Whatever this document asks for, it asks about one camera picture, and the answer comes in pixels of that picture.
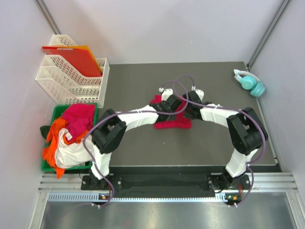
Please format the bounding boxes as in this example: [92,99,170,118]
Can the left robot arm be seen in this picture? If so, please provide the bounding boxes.
[90,94,186,189]

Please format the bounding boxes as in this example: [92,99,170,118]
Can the red t-shirt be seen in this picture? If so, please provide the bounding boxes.
[62,104,96,143]
[151,94,192,129]

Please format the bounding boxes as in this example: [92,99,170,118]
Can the green plastic bin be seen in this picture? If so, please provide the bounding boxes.
[41,103,99,172]

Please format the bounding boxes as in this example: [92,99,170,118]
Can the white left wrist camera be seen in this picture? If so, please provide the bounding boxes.
[159,87,173,101]

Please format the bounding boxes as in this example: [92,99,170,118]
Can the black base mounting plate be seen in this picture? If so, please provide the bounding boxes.
[81,166,250,198]

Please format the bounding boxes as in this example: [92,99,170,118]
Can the red orange folder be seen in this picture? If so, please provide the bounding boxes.
[42,45,102,77]

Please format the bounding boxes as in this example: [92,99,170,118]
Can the white perforated file rack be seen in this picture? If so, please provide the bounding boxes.
[35,34,110,108]

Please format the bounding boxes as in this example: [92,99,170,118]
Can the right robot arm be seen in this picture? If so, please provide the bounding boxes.
[183,90,268,189]

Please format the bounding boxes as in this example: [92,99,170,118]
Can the white t-shirt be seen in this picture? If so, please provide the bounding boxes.
[55,128,92,169]

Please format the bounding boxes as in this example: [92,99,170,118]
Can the slotted cable duct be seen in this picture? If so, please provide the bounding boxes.
[48,192,238,203]

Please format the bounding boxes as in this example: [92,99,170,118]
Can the red t-shirt in bin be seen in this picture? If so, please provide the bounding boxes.
[62,104,96,143]

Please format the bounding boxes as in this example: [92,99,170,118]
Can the orange t-shirt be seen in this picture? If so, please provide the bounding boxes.
[42,117,67,179]

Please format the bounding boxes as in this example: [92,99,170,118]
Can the dark green cloth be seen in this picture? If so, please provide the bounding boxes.
[40,125,51,139]

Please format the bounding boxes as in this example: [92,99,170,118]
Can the teal white headphones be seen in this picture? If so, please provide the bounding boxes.
[233,69,265,97]

